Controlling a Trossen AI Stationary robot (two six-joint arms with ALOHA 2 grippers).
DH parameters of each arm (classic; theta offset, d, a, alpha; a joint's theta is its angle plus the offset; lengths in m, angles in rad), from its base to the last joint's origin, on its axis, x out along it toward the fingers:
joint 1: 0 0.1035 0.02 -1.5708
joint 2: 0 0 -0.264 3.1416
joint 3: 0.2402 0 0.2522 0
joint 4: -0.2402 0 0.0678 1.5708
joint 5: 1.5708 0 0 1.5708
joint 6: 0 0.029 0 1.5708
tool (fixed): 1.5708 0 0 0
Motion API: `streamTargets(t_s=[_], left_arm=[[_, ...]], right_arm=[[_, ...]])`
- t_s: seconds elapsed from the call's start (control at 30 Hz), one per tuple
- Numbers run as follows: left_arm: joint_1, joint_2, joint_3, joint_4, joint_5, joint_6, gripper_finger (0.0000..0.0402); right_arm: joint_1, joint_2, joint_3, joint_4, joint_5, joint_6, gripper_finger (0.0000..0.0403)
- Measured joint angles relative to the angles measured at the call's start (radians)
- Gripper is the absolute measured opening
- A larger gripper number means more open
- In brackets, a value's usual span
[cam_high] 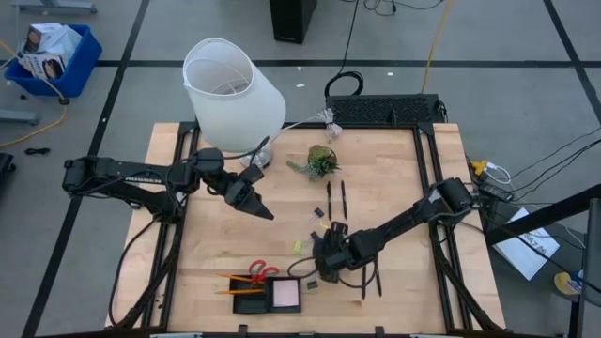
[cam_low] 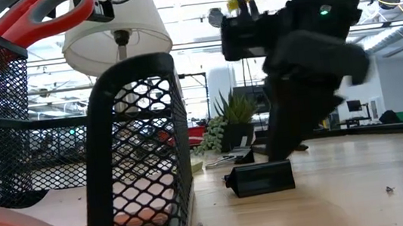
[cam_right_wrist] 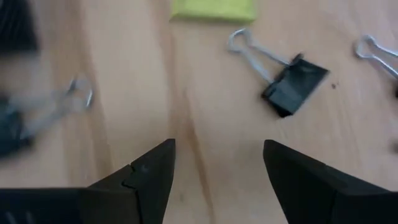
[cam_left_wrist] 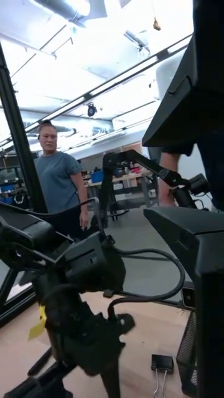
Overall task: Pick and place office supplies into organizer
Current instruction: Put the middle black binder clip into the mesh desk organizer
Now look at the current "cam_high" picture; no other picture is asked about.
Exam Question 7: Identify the pink sticky note pad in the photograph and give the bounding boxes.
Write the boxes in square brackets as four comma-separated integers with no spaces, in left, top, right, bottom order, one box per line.
[272,279,301,308]

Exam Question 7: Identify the white lamp cord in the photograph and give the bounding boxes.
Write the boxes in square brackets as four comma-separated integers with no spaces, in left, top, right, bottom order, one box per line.
[280,107,345,144]

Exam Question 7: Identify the red handled scissors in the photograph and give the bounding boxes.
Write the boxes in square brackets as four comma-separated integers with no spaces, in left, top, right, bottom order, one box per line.
[247,258,281,286]

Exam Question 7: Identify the yellow and blue disc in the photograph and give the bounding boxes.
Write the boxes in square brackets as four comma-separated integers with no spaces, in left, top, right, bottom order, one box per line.
[552,269,584,297]

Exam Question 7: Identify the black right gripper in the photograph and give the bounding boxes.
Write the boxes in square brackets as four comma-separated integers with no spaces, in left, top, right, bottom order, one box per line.
[311,221,361,284]

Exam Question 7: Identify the small potted succulent plant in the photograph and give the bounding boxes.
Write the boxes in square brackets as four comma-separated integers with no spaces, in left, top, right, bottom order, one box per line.
[286,144,341,181]

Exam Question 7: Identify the black metal beam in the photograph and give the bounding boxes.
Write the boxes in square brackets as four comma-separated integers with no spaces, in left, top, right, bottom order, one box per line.
[483,181,601,247]

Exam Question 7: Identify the black cable bundle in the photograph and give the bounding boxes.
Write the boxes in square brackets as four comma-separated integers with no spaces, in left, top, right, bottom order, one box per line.
[509,125,601,203]

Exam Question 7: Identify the white lamp shade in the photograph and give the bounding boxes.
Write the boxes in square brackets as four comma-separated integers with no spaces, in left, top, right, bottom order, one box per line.
[181,37,288,172]

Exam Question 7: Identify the grey metal pole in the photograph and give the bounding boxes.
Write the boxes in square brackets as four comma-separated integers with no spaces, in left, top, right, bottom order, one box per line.
[573,196,601,338]

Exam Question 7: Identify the black perforated metal box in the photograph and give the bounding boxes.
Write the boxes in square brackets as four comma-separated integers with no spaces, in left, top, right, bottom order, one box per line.
[324,93,447,127]

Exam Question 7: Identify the white printed box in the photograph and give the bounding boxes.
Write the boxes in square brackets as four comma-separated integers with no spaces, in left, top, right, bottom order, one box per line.
[22,22,65,54]
[17,52,68,82]

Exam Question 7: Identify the black computer tower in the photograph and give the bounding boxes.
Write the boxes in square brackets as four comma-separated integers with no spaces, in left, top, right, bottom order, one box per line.
[268,0,319,45]

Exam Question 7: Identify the blue plastic bin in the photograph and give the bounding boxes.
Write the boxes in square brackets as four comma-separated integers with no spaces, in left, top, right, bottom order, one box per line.
[4,23,104,100]

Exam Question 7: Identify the black floor object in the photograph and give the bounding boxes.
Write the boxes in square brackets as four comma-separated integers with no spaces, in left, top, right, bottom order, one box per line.
[0,151,17,189]

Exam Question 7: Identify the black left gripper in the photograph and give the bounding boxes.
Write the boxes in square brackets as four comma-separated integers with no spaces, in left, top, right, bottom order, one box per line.
[223,177,275,221]

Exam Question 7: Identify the black power brick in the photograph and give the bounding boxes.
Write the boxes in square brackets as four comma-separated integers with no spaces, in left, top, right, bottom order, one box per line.
[477,181,514,204]

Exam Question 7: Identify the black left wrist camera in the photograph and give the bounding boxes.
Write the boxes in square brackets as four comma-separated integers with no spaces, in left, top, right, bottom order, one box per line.
[239,163,266,186]

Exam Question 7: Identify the black hanging cable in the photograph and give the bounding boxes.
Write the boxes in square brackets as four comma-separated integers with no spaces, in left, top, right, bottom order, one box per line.
[323,0,365,100]

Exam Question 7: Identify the black table frame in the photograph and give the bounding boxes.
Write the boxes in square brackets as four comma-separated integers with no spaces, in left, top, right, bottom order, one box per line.
[105,120,509,338]

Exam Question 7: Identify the yellow pencil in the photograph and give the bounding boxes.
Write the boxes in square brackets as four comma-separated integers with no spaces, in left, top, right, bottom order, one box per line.
[214,287,266,297]
[216,272,257,284]

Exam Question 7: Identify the yellow floor cable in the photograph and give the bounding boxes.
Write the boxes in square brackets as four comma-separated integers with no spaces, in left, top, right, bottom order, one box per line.
[0,39,70,149]

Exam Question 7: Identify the grey metal stand foot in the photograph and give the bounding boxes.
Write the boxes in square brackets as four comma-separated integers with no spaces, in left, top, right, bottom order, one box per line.
[0,109,39,127]
[11,0,99,16]

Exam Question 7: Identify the black mesh desk organizer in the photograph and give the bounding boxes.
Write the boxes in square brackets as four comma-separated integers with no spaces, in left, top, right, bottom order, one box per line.
[228,274,302,315]

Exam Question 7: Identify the yellow hanging cable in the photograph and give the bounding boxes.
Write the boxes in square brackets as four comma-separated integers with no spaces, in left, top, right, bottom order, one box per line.
[420,0,455,95]

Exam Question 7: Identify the white paper sheet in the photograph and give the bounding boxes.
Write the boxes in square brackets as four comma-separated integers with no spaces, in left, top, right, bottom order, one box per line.
[491,206,562,283]

